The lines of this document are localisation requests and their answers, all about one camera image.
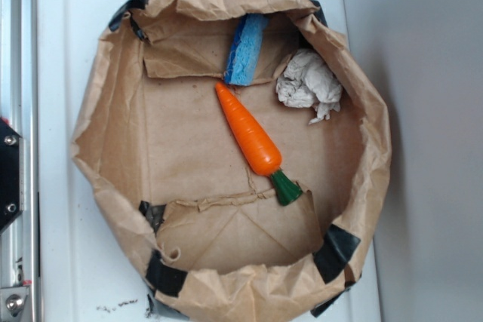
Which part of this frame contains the white plastic tray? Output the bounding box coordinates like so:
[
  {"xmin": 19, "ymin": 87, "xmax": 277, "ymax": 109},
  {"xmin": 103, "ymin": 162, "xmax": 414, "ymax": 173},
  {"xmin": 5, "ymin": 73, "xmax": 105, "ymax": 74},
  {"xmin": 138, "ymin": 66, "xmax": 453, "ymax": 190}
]
[{"xmin": 37, "ymin": 0, "xmax": 347, "ymax": 321}]

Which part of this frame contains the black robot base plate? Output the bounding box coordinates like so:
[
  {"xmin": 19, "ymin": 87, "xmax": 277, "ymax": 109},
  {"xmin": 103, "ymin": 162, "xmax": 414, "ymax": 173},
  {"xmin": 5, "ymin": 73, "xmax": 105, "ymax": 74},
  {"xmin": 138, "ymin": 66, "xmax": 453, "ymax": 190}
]
[{"xmin": 0, "ymin": 117, "xmax": 24, "ymax": 234}]

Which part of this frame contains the aluminium frame rail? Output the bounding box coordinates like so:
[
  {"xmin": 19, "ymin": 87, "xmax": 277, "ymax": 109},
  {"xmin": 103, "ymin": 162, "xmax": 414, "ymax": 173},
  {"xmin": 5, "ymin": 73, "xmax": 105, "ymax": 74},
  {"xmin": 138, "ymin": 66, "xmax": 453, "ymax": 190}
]
[{"xmin": 1, "ymin": 0, "xmax": 42, "ymax": 321}]

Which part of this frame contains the orange plastic toy carrot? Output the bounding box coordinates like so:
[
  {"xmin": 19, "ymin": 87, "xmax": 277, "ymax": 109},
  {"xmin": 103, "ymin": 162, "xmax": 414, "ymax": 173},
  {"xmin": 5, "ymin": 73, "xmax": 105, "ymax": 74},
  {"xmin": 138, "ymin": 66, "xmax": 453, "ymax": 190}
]
[{"xmin": 215, "ymin": 82, "xmax": 303, "ymax": 206}]

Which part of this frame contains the metal corner bracket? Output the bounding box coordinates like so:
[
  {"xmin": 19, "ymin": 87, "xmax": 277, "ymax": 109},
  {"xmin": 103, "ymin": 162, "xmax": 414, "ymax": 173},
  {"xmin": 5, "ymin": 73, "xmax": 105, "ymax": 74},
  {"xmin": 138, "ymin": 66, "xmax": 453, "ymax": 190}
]
[{"xmin": 1, "ymin": 286, "xmax": 29, "ymax": 322}]

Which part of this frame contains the brown paper bag bin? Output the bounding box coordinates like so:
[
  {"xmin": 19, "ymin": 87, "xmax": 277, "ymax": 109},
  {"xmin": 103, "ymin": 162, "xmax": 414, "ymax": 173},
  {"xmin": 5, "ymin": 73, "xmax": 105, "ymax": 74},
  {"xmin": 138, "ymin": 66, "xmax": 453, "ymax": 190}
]
[{"xmin": 72, "ymin": 0, "xmax": 392, "ymax": 321}]

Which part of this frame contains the blue sponge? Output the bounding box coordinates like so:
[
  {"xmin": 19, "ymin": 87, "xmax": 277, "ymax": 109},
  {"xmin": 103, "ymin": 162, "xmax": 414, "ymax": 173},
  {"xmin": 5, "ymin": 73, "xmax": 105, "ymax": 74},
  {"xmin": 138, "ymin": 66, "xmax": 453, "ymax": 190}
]
[{"xmin": 223, "ymin": 14, "xmax": 269, "ymax": 87}]

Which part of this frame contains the crumpled white paper towel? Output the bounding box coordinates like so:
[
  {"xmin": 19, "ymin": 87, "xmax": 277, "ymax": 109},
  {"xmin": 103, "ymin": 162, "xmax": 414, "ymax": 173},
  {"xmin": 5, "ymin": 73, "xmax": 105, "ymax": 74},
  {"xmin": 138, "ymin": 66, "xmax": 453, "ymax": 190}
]
[{"xmin": 275, "ymin": 48, "xmax": 343, "ymax": 124}]

